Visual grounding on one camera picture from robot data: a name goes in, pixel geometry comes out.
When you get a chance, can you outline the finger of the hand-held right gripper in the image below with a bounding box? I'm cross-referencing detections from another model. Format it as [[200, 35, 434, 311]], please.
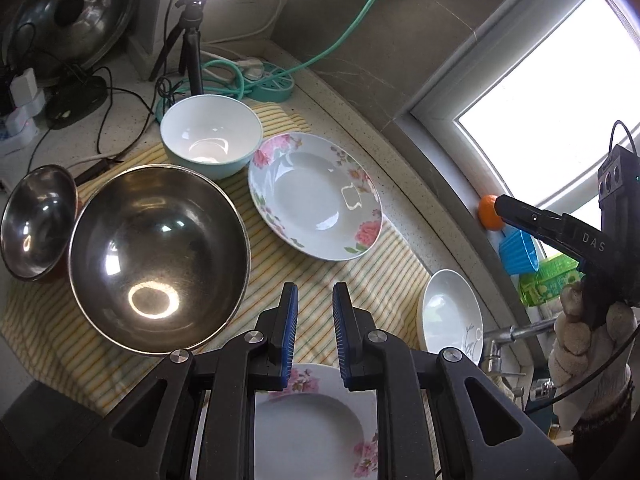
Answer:
[[495, 194, 603, 263]]

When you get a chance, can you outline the steel faucet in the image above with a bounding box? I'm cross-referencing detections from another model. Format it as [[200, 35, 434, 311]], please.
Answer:
[[480, 317, 558, 403]]

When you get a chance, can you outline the white bowl with teal outside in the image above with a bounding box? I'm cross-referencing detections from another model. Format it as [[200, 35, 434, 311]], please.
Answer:
[[160, 95, 264, 181]]

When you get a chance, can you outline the black tripod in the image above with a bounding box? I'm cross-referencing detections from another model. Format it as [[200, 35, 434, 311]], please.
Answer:
[[150, 0, 208, 98]]

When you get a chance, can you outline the green dish soap bottle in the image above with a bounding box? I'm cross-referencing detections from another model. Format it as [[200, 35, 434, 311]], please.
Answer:
[[520, 254, 581, 307]]

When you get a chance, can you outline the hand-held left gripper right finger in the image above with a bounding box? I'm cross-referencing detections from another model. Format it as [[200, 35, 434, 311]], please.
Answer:
[[332, 282, 576, 480]]

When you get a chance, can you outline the person's right forearm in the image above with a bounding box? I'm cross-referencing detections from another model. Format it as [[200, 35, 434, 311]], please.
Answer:
[[570, 385, 640, 480]]

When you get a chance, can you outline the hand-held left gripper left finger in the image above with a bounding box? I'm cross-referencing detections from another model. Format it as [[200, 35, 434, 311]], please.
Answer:
[[65, 282, 301, 480]]

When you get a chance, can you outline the black stand base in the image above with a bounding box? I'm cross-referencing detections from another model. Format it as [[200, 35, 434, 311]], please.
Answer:
[[47, 76, 108, 129]]

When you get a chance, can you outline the white window frame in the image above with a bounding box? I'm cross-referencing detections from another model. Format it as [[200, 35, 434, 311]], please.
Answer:
[[400, 0, 640, 241]]

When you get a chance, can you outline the teal power strip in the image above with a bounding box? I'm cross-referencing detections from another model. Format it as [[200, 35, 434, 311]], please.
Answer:
[[250, 60, 296, 104]]

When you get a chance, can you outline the person's right hand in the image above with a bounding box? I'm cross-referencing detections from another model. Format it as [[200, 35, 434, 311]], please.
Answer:
[[547, 280, 640, 428]]

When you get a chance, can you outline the orange fruit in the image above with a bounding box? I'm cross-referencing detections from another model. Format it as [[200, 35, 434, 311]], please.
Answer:
[[477, 194, 506, 231]]

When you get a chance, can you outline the teal hose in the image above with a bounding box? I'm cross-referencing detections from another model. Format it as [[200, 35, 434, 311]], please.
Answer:
[[155, 0, 408, 121]]

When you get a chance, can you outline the large steel bowl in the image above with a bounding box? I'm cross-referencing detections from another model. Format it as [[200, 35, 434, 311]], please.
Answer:
[[68, 164, 252, 356]]

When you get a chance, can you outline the dark brown handle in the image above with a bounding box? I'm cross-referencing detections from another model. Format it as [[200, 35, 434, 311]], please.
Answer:
[[75, 157, 123, 184]]

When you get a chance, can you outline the small steel bowl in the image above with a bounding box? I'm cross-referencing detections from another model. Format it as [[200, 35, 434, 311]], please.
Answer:
[[0, 164, 80, 282]]

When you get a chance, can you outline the blue fluted cup mould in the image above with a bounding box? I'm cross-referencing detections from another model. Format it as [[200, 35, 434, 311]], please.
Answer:
[[498, 227, 540, 276]]

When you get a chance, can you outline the striped cloth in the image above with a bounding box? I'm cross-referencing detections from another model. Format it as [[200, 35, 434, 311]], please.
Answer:
[[0, 101, 443, 471]]

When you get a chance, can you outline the floral plate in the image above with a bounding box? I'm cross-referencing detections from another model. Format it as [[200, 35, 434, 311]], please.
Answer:
[[255, 364, 381, 480], [248, 132, 384, 262]]

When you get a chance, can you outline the round steel lid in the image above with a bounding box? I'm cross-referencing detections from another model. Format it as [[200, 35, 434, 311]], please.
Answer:
[[2, 0, 143, 72]]

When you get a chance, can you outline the white plate with grey leaves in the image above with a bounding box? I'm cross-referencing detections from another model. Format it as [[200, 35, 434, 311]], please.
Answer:
[[417, 269, 485, 366]]

